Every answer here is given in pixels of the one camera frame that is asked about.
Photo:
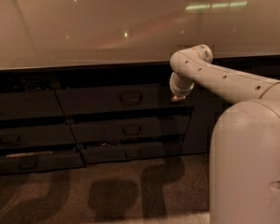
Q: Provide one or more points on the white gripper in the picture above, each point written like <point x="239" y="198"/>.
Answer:
<point x="179" y="90"/>

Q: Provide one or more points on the dark cabinet door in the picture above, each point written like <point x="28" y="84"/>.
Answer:
<point x="207" y="108"/>

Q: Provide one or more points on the dark drawer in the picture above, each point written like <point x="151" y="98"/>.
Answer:
<point x="28" y="105"/>
<point x="36" y="136"/>
<point x="115" y="99"/>
<point x="134" y="151"/>
<point x="129" y="128"/>
<point x="40" y="163"/>

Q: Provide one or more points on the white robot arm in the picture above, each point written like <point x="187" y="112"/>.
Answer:
<point x="244" y="166"/>

